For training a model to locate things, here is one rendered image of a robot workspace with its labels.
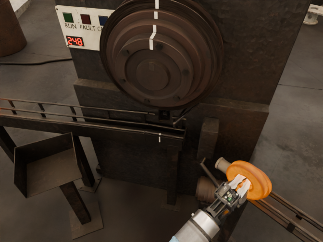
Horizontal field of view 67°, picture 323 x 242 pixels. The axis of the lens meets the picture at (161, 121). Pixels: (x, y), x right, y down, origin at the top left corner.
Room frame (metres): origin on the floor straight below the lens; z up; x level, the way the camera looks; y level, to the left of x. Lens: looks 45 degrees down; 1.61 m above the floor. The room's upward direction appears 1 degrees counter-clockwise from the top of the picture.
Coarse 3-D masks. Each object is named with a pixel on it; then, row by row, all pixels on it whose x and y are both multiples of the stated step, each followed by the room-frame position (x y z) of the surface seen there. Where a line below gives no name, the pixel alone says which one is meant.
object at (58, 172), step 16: (32, 144) 0.75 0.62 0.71; (48, 144) 0.78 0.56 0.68; (64, 144) 0.80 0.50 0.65; (16, 160) 0.66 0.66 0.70; (32, 160) 0.74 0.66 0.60; (48, 160) 0.74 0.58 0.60; (64, 160) 0.73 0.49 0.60; (16, 176) 0.58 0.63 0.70; (32, 176) 0.65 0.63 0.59; (48, 176) 0.65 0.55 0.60; (64, 176) 0.64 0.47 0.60; (80, 176) 0.64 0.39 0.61; (32, 192) 0.57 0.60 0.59; (64, 192) 0.65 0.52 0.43; (80, 208) 0.66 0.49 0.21; (96, 208) 0.76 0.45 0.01; (80, 224) 0.65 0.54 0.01; (96, 224) 0.65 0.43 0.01
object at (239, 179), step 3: (237, 177) 0.46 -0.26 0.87; (240, 177) 0.47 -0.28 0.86; (243, 177) 0.47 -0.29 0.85; (234, 180) 0.45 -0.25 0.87; (237, 180) 0.46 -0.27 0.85; (240, 180) 0.46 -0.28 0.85; (243, 180) 0.47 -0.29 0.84; (231, 183) 0.44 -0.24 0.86; (234, 183) 0.45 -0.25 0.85; (237, 183) 0.45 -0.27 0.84; (240, 183) 0.46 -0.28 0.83; (231, 186) 0.44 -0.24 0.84; (234, 186) 0.44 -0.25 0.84; (234, 189) 0.43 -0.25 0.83
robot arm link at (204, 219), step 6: (198, 210) 0.36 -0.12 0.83; (192, 216) 0.35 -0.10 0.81; (198, 216) 0.34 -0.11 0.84; (204, 216) 0.33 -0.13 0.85; (210, 216) 0.34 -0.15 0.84; (198, 222) 0.32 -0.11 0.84; (204, 222) 0.31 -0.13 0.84; (210, 222) 0.31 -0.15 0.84; (204, 228) 0.30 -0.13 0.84; (210, 228) 0.30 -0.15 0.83; (216, 228) 0.30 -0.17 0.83; (210, 234) 0.29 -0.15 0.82
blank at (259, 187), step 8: (240, 160) 0.52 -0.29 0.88; (232, 168) 0.51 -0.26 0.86; (240, 168) 0.49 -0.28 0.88; (248, 168) 0.48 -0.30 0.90; (256, 168) 0.48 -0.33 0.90; (232, 176) 0.50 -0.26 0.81; (248, 176) 0.46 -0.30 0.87; (256, 176) 0.45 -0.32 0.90; (264, 176) 0.45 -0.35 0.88; (240, 184) 0.47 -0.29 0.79; (256, 184) 0.43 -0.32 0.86; (264, 184) 0.43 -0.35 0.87; (248, 192) 0.44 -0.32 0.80; (256, 192) 0.43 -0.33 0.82; (264, 192) 0.41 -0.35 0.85
